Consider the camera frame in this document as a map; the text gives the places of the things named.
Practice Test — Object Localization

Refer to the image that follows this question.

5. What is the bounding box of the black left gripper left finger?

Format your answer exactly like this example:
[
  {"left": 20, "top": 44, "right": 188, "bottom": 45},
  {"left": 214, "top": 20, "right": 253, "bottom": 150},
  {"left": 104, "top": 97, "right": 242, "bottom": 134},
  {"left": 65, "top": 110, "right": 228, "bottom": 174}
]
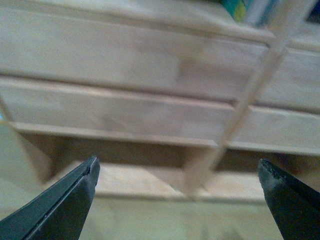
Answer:
[{"left": 0, "top": 156, "right": 100, "bottom": 240}]

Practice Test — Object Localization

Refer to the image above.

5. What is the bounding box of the right upper wooden drawer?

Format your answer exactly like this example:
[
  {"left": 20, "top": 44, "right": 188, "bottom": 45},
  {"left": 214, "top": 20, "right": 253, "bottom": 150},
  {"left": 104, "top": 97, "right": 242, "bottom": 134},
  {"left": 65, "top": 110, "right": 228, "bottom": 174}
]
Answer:
[{"left": 258, "top": 49, "right": 320, "bottom": 112}]

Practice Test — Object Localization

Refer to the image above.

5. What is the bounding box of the teal hardcover book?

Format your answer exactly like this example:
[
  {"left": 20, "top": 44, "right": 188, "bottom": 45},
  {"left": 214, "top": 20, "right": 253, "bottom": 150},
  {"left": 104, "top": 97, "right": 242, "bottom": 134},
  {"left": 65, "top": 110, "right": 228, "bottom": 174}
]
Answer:
[{"left": 219, "top": 0, "right": 252, "bottom": 23}]

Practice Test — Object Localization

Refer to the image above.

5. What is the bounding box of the thin white paperback book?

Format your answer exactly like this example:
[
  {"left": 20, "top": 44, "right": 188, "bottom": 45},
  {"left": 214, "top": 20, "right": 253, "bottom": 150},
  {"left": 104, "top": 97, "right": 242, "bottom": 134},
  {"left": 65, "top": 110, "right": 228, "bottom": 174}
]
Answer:
[{"left": 244, "top": 0, "right": 278, "bottom": 27}]

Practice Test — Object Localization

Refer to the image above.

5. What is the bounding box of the wooden bookshelf unit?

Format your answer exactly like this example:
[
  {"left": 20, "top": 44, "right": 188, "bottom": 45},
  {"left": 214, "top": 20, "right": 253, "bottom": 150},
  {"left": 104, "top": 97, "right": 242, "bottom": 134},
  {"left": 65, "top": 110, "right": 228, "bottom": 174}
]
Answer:
[{"left": 0, "top": 0, "right": 320, "bottom": 201}]

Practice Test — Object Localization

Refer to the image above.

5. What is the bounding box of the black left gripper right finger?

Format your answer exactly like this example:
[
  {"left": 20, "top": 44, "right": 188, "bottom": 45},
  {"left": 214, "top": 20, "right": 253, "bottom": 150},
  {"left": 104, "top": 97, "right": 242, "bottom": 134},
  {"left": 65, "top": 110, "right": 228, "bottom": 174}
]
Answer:
[{"left": 257, "top": 159, "right": 320, "bottom": 240}]

